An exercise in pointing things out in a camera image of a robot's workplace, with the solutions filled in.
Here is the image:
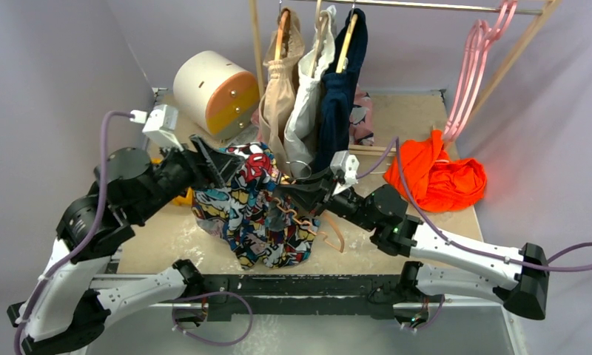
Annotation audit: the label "wooden hanger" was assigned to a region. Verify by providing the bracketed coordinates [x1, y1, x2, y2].
[273, 175, 346, 254]

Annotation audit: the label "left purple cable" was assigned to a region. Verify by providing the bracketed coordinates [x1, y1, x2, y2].
[13, 110, 138, 355]

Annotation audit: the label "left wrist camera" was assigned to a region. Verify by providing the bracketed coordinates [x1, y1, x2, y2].
[129, 104, 183, 150]

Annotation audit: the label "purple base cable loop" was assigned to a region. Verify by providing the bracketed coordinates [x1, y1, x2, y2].
[170, 291, 256, 347]

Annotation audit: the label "colourful comic print shorts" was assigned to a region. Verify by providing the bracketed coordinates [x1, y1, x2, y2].
[191, 142, 320, 270]

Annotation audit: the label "beige hanging shorts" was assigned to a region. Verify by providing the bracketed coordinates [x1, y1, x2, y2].
[258, 7, 305, 174]

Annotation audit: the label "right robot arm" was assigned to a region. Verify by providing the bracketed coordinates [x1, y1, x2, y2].
[275, 174, 550, 320]

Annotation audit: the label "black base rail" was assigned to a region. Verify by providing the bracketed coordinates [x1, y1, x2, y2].
[201, 274, 424, 320]

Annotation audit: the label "yellow plastic bin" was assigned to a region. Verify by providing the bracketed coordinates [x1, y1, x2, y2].
[172, 188, 193, 206]

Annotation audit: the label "paper label card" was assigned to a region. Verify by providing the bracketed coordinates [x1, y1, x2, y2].
[226, 124, 259, 146]

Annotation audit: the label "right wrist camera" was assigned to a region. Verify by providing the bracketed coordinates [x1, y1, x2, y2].
[329, 150, 360, 195]

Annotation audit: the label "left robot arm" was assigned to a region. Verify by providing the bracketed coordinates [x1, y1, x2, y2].
[7, 135, 245, 354]

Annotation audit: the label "navy hanging shorts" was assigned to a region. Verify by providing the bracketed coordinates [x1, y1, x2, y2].
[310, 7, 369, 173]

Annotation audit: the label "pink patterned garment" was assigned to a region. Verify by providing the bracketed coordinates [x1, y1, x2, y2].
[349, 86, 374, 146]

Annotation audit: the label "wooden clothes rack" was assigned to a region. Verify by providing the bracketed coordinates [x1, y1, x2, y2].
[248, 0, 562, 158]

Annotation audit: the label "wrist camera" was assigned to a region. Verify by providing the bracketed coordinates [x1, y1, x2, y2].
[129, 104, 183, 150]
[329, 150, 360, 195]

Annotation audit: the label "white hanging shorts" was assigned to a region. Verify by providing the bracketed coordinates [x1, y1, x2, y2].
[283, 5, 337, 178]

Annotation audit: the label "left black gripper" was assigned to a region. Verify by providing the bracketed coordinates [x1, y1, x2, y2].
[132, 133, 245, 223]

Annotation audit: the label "white round drawer cabinet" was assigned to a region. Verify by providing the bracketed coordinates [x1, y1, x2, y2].
[172, 50, 260, 141]

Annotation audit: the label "pink plastic hanger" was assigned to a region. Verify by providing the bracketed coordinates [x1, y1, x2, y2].
[443, 0, 518, 146]

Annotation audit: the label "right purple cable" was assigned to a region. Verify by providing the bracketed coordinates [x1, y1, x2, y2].
[357, 137, 592, 273]

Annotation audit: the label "orange garment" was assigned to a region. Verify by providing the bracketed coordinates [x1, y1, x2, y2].
[383, 129, 488, 213]

